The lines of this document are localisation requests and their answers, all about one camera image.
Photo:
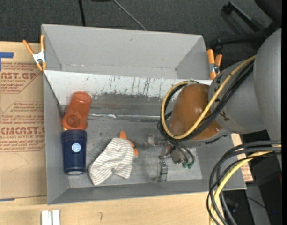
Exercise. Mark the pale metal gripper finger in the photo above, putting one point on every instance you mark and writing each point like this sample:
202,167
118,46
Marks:
163,171
157,141

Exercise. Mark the orange toy carrot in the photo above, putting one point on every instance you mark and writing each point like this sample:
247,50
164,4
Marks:
122,135

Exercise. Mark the white striped cloth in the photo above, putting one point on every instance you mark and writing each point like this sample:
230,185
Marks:
112,160

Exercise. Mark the dark blue cup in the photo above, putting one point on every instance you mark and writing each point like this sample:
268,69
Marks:
73,156

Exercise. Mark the orange translucent plastic cup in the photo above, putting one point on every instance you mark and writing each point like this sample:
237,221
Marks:
78,109

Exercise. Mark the grey metal bin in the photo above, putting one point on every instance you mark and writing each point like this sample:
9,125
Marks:
124,53

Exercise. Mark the brown cardboard board red print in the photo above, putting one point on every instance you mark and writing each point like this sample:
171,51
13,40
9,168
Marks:
19,163

